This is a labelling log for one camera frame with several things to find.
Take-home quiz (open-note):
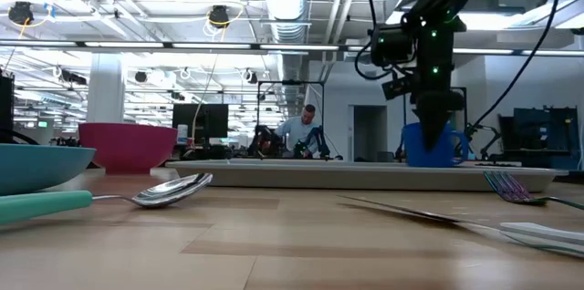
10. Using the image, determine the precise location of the teal-handled metal knife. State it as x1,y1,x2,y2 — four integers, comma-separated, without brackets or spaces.
337,194,584,260

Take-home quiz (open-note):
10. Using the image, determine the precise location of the black computer monitor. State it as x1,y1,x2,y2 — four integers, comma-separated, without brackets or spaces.
172,103,230,146

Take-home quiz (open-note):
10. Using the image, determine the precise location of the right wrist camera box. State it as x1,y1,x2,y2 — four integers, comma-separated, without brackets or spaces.
381,72,415,101

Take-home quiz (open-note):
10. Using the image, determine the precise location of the long ceiling light strip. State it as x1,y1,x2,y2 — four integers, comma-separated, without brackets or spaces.
451,47,584,58
0,40,341,52

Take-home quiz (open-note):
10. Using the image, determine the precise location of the teal blue plate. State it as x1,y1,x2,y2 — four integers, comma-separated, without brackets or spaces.
0,142,98,198

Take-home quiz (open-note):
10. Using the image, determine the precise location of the person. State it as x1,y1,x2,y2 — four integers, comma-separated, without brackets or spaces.
273,103,323,159

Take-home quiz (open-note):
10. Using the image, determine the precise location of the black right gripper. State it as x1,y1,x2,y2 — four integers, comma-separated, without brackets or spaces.
412,64,465,152

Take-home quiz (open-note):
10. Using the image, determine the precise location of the pink bowl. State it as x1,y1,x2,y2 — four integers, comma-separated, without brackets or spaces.
78,121,179,175

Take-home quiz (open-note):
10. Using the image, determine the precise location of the teal-handled metal spoon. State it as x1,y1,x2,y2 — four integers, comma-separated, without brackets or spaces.
0,171,214,227

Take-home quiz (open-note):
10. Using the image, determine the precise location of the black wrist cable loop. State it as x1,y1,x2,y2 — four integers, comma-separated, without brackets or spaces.
354,0,394,81

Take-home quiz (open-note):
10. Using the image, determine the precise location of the long black arm cable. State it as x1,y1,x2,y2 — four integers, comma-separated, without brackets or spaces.
468,0,564,132

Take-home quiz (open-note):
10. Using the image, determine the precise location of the white pillar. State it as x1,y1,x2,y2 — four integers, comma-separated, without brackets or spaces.
86,52,126,125

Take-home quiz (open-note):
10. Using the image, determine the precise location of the teal-handled metal fork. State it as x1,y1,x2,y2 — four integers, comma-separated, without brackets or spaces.
483,170,584,212

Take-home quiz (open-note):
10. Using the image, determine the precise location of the blue plastic cup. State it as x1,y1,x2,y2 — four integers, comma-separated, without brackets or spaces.
401,121,470,168

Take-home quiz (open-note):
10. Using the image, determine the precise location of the grey plastic tray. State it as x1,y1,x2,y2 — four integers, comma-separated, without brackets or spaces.
164,158,569,193

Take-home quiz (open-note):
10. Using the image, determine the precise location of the black background rig frame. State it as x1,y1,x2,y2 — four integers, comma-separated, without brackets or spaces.
255,79,327,161

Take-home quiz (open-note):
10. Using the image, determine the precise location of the black ceiling device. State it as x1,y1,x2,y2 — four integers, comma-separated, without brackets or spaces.
208,5,231,29
7,1,35,26

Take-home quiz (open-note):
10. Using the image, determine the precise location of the blue equipment cart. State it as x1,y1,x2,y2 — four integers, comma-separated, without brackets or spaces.
498,106,582,171

